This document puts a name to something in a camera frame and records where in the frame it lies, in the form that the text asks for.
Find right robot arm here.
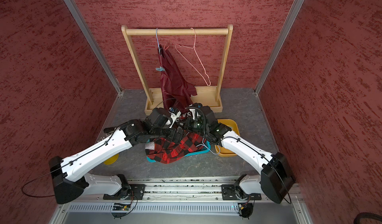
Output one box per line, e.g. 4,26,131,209
185,103,295,204

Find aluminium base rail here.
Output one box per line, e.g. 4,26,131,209
51,177,309,224

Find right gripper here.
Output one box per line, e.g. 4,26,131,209
176,116,210,133

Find pink wire hanger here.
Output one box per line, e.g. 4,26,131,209
174,27,211,87

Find blue wire hanger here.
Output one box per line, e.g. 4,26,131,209
200,138,221,155
155,28,161,55

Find wooden clothes rack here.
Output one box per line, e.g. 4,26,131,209
121,25,233,115

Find maroon satin shirt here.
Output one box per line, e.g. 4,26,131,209
158,46,197,113

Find yellow cup with tools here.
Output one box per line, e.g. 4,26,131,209
103,154,119,165

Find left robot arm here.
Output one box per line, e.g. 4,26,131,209
49,108,181,204

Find red black plaid shirt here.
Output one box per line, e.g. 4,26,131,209
145,132,204,164

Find yellow plastic tray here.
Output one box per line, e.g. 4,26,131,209
214,119,240,157

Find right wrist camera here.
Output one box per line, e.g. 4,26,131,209
189,108,200,121

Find teal plastic basket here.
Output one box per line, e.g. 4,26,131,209
146,141,211,163

